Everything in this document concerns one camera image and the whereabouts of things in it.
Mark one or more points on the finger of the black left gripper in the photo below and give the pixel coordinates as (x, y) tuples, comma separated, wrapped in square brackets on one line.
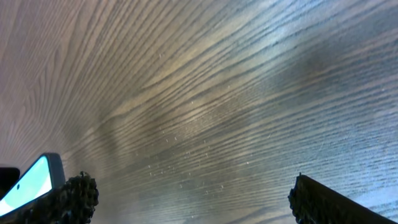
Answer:
[(9, 176)]

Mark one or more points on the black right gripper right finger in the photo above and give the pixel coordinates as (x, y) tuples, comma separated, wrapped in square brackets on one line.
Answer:
[(314, 203)]

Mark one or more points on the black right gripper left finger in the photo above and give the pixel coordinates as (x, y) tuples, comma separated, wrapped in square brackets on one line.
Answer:
[(74, 202)]

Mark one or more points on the Samsung Galaxy smartphone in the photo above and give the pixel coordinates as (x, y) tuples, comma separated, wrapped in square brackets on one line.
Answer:
[(44, 175)]

